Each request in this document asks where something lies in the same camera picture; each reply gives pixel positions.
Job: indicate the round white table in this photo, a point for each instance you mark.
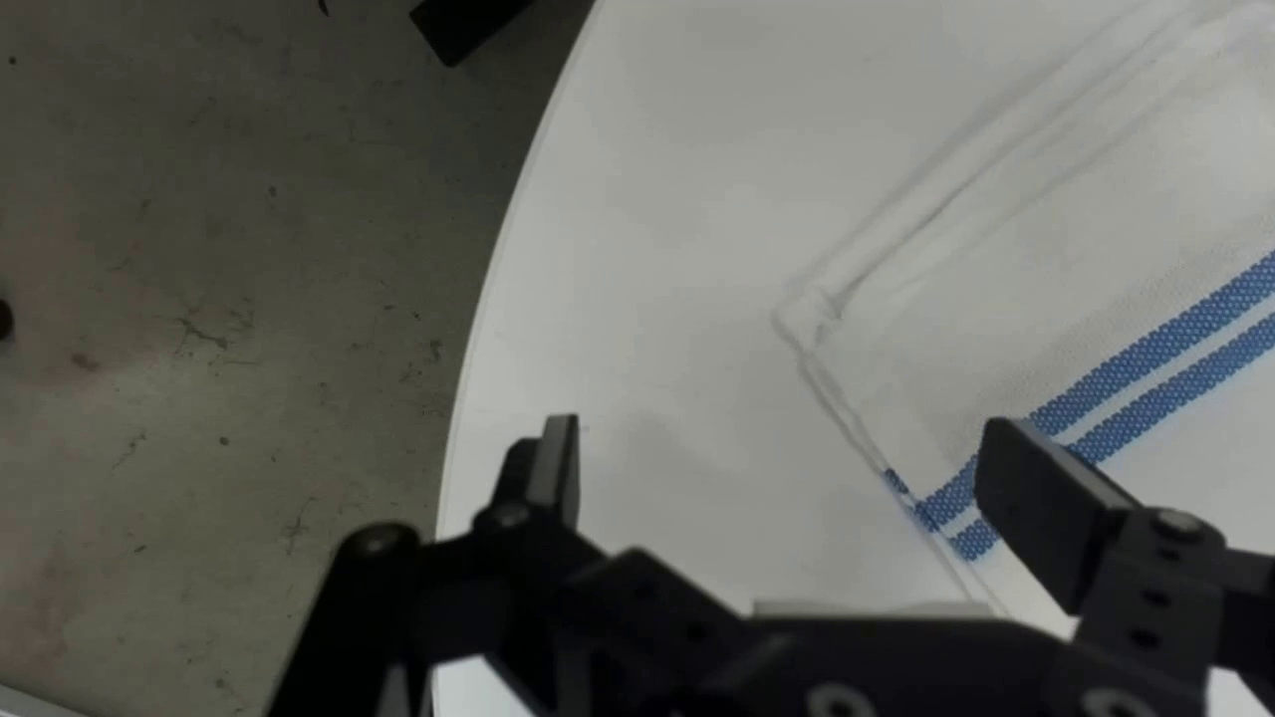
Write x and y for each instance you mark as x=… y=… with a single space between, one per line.
x=694 y=170

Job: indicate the white towel with blue stripes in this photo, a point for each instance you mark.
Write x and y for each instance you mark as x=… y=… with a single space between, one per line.
x=1095 y=263

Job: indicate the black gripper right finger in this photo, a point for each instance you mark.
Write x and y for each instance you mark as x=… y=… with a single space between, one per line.
x=1133 y=580

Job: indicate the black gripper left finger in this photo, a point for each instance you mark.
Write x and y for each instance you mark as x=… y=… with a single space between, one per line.
x=534 y=494

